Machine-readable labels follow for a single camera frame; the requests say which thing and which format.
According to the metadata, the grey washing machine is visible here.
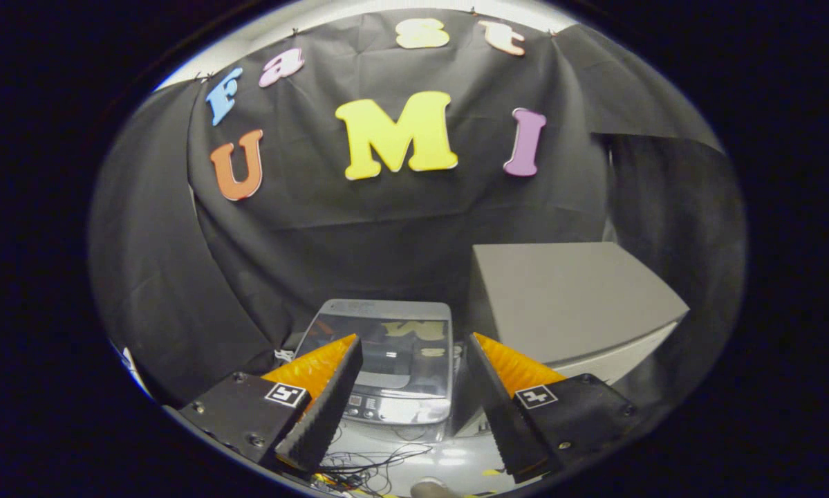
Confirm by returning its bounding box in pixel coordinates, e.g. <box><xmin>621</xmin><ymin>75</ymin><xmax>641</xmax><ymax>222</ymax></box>
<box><xmin>293</xmin><ymin>299</ymin><xmax>470</xmax><ymax>443</ymax></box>

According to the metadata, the black backdrop cloth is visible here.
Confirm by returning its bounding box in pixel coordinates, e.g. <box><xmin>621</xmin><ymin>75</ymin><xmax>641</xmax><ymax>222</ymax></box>
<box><xmin>89</xmin><ymin>7</ymin><xmax>747</xmax><ymax>416</ymax></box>

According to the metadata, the dark glass washing machine lid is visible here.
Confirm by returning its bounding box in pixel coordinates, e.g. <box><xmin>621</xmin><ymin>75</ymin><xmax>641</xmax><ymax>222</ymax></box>
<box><xmin>295</xmin><ymin>299</ymin><xmax>454</xmax><ymax>400</ymax></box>

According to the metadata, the beige cabinet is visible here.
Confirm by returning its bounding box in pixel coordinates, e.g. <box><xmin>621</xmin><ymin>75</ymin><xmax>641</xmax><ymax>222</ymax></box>
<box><xmin>452</xmin><ymin>241</ymin><xmax>690</xmax><ymax>438</ymax></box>

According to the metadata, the thin black cable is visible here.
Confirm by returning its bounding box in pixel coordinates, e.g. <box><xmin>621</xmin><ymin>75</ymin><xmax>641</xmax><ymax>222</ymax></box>
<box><xmin>310</xmin><ymin>443</ymin><xmax>436</xmax><ymax>496</ymax></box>

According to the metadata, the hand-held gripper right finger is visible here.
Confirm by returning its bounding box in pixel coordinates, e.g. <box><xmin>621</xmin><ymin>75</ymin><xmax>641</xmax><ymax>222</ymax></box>
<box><xmin>466</xmin><ymin>332</ymin><xmax>644</xmax><ymax>483</ymax></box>

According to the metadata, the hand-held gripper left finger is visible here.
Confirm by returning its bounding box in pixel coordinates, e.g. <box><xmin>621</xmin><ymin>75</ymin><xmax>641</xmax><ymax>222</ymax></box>
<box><xmin>179</xmin><ymin>333</ymin><xmax>364</xmax><ymax>474</ymax></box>

